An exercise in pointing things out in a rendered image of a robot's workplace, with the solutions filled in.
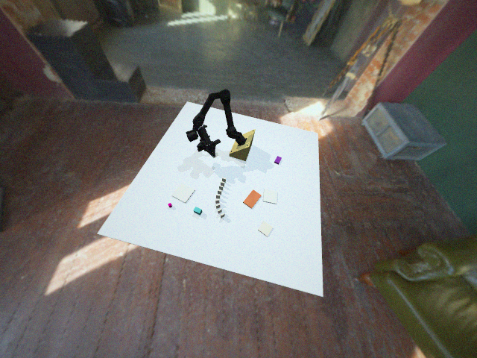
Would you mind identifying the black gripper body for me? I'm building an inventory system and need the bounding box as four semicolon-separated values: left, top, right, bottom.
201;134;221;150

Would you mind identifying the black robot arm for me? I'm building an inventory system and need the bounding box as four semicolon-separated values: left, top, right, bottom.
186;89;247;150

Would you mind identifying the orange flat slab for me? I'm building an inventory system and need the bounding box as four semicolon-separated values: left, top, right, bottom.
243;190;261;209

